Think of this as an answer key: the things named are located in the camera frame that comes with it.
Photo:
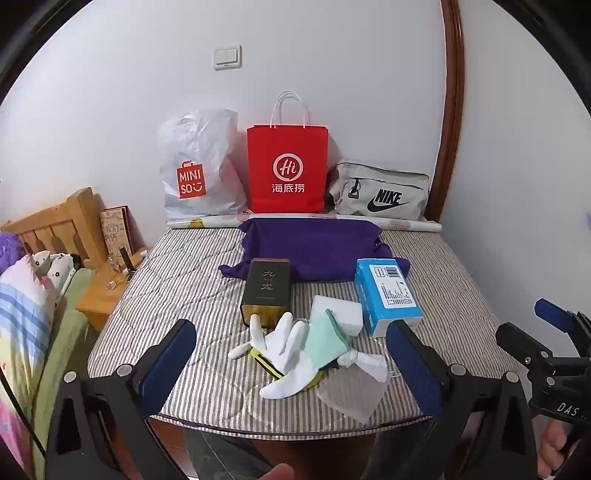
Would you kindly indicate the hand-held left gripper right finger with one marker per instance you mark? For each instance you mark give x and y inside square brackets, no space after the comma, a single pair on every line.
[413,369]

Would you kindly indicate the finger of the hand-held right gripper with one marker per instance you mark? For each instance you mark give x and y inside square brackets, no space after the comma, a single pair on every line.
[521,341]
[554,314]

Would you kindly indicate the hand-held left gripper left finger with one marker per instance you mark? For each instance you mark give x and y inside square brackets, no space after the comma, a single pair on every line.
[168,364]

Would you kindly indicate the white knotted cloth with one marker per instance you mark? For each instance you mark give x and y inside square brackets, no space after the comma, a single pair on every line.
[369,364]

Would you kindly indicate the clear plastic bag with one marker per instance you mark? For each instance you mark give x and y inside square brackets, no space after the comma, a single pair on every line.
[351,397]

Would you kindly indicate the blue tissue pack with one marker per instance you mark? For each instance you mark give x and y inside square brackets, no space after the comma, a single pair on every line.
[388,295]

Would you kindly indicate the white sponge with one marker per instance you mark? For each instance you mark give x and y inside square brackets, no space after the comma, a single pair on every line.
[344,314]

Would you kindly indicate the light green cloth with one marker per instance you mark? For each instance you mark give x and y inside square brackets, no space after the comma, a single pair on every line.
[325,344]

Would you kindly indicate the yellow mesh pouch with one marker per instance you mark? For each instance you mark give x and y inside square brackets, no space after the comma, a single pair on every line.
[263,359]

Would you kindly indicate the white glove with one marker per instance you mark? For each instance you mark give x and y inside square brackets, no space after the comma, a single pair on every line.
[286,383]

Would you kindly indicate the dark tin box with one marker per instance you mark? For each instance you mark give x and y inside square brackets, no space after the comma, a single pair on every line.
[265,286]

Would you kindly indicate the person's right hand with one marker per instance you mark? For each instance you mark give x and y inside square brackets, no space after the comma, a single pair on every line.
[554,452]

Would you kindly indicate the grey striped mattress pad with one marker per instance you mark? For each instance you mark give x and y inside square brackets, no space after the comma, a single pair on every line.
[184,277]

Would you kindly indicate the wooden nightstand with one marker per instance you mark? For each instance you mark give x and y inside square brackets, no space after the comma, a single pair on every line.
[99,300]

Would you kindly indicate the glass cup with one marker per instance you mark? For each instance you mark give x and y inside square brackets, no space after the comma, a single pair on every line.
[111,282]

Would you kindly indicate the green bed sheet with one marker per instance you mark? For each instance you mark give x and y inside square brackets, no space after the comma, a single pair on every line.
[64,332]

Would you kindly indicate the brown book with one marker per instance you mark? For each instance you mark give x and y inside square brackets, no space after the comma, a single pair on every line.
[115,230]

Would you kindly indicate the white spotted plush toy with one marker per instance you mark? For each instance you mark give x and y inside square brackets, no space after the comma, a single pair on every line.
[55,270]

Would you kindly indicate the rolled printed paper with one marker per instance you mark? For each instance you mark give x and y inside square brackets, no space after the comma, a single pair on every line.
[212,220]

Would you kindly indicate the purple towel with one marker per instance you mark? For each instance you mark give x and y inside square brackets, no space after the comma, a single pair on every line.
[314,249]

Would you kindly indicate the wooden headboard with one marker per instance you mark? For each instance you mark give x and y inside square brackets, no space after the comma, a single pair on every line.
[60,221]

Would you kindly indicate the grey waist bag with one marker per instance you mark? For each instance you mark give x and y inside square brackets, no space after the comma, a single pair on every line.
[397,177]

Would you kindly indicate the purple plush toy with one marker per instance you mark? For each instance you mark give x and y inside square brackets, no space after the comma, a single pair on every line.
[9,249]

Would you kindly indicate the white plastic shopping bag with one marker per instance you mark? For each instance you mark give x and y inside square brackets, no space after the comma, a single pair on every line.
[203,152]

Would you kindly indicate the red paper bag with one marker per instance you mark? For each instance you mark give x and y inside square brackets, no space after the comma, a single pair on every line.
[263,152]

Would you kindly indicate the dark wooden bed frame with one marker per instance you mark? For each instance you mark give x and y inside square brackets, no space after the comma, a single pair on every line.
[323,452]

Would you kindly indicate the brown wooden door frame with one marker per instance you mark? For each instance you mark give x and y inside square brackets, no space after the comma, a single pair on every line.
[455,115]

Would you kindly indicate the white wall switch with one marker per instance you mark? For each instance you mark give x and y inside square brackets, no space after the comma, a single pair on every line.
[227,57]

